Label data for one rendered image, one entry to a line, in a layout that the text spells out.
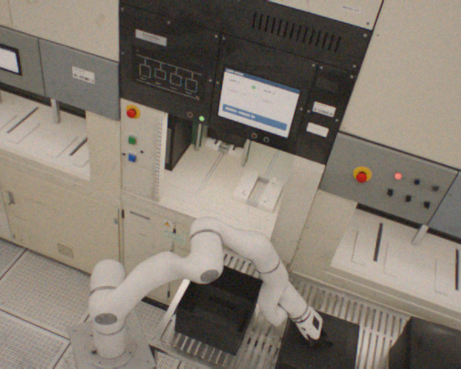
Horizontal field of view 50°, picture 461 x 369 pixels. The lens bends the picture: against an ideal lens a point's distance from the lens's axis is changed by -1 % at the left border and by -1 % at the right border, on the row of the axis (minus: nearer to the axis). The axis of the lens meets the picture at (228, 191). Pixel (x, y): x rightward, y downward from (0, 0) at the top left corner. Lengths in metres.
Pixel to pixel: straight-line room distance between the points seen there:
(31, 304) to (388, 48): 2.38
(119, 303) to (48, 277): 1.60
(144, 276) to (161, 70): 0.79
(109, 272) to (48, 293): 1.46
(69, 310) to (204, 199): 1.12
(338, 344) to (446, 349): 0.40
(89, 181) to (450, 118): 1.66
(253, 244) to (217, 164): 1.15
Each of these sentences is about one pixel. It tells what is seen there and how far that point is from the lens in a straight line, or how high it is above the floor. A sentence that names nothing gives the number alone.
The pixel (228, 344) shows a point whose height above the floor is 0.83.
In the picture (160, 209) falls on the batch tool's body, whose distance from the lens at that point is 2.41.
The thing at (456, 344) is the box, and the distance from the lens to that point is 2.13.
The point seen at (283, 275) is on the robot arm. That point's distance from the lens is 1.72.
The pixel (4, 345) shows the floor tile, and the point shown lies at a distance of 3.03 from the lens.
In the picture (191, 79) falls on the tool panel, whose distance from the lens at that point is 1.91.
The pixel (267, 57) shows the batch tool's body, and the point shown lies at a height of 1.77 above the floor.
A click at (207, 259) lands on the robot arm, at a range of 1.51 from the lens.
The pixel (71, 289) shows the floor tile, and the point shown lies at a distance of 3.17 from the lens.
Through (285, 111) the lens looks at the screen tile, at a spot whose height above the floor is 1.58.
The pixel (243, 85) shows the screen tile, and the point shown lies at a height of 1.63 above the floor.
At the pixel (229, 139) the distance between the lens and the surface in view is 2.66.
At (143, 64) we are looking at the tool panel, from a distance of 1.98.
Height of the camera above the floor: 2.58
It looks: 43 degrees down
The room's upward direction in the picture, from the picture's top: 11 degrees clockwise
